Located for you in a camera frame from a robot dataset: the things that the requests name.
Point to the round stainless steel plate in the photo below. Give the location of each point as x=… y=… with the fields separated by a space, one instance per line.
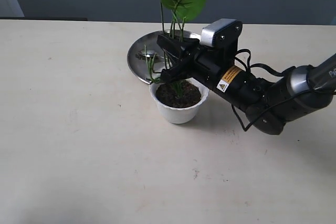
x=146 y=71

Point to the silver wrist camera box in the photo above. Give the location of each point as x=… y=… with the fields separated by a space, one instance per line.
x=221 y=33

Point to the dark brown potting soil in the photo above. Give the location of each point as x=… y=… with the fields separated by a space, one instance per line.
x=181 y=94

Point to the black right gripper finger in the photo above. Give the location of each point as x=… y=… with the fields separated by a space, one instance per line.
x=178 y=52

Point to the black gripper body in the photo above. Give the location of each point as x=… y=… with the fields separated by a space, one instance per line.
x=216 y=70

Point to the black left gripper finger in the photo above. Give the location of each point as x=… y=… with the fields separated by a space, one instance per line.
x=180 y=69

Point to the stainless steel spork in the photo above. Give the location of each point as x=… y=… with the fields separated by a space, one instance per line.
x=149 y=53

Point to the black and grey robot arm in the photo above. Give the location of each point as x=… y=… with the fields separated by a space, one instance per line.
x=267 y=105

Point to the white scalloped plastic pot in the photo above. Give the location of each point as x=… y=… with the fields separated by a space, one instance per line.
x=179 y=115

